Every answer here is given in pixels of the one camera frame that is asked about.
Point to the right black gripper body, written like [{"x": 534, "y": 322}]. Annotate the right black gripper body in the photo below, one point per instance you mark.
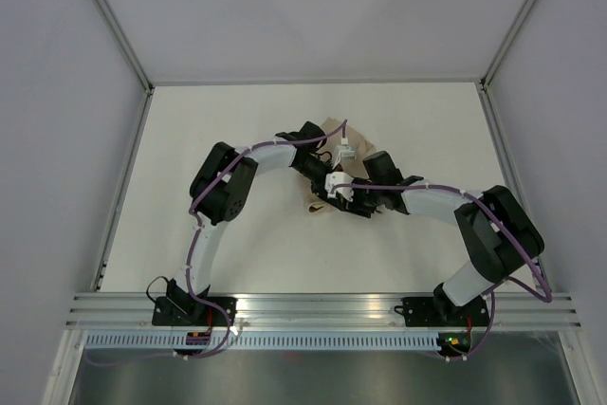
[{"x": 364, "y": 202}]

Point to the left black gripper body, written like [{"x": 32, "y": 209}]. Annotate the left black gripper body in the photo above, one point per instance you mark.
[{"x": 315, "y": 171}]

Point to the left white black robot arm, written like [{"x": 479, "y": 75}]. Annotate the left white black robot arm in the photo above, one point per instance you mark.
[{"x": 219, "y": 193}]

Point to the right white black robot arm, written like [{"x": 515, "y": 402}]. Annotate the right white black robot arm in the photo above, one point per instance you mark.
[{"x": 497, "y": 233}]

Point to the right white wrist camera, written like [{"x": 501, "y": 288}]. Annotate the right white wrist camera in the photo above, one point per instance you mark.
[{"x": 338, "y": 185}]

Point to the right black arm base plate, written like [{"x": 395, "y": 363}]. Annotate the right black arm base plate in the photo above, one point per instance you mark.
[{"x": 421, "y": 312}]

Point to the white slotted cable duct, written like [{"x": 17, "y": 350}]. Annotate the white slotted cable duct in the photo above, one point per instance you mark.
[{"x": 266, "y": 340}]

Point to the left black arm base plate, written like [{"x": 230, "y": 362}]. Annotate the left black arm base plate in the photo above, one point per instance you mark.
[{"x": 167, "y": 313}]

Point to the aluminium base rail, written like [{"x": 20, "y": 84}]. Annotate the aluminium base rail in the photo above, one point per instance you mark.
[{"x": 514, "y": 311}]

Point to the left aluminium frame post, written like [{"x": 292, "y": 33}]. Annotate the left aluminium frame post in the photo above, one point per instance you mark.
[{"x": 127, "y": 51}]

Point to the aluminium frame post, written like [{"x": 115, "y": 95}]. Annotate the aluminium frame post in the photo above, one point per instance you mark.
[
  {"x": 127, "y": 51},
  {"x": 522, "y": 15}
]

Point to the right aluminium frame post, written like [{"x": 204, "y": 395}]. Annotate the right aluminium frame post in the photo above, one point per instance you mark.
[{"x": 522, "y": 15}]

